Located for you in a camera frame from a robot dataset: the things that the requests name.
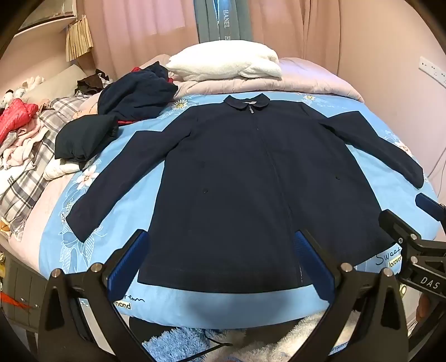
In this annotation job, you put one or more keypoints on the dark brown clothes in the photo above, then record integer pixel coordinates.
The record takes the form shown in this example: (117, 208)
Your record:
(90, 83)

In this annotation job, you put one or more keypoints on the blue floral bedsheet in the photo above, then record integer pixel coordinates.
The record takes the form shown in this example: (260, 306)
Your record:
(195, 302)

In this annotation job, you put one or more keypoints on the grey drawer cabinet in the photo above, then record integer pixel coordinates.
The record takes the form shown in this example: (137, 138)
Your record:
(21, 285)

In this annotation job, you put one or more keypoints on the navy blue jacket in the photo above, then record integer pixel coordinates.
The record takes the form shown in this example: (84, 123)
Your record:
(226, 174)

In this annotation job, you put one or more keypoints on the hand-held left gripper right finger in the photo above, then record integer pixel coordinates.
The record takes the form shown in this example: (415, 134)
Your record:
(313, 264)

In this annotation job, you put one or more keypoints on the pink quilt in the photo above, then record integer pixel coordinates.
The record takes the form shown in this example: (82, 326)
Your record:
(313, 81)

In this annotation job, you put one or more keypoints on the beige fringed cloth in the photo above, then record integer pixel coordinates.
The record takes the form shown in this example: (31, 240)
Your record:
(79, 38)

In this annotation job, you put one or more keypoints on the red puffer jacket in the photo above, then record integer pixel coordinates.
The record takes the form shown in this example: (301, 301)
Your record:
(15, 116)

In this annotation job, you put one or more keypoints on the white wall shelf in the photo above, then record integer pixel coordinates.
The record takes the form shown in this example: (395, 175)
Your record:
(45, 17)

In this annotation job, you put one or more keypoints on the navy clothing pile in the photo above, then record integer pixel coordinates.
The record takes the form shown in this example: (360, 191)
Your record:
(136, 94)

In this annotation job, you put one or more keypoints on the white padded garment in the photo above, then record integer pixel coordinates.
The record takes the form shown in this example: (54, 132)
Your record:
(59, 168)

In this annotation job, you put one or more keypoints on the plaid and pink clothes heap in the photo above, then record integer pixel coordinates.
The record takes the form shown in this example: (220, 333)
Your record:
(24, 188)

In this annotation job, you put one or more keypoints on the white fluffy blanket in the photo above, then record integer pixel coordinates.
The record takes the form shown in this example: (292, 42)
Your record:
(216, 61)

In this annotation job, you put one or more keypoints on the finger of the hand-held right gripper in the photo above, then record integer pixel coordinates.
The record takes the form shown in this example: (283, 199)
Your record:
(430, 205)
(397, 224)

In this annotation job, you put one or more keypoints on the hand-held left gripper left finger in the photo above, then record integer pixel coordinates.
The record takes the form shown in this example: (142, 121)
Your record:
(125, 268)

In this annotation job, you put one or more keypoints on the dark folded garment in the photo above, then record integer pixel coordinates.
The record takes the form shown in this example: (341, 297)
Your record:
(83, 139)

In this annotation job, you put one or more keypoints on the white power strip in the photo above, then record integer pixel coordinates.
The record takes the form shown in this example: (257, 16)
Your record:
(433, 69)

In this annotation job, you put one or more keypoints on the person's right hand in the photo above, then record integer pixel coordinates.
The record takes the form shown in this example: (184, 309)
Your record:
(424, 308)

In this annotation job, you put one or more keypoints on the beige pillow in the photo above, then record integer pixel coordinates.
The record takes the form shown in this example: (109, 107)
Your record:
(55, 81)

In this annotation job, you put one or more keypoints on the fuzzy blue white garment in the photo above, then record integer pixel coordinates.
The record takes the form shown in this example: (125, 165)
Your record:
(181, 343)

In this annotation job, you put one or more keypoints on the pink mattress cover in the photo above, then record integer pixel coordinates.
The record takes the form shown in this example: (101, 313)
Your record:
(31, 226)

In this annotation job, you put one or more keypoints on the pink curtain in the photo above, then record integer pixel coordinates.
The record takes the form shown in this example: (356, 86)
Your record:
(296, 24)
(139, 28)

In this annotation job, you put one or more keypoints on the plush toys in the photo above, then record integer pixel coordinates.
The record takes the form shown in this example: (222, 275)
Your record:
(21, 90)

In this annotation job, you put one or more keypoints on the pink clothes pile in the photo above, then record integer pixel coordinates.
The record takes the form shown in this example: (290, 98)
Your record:
(24, 139)

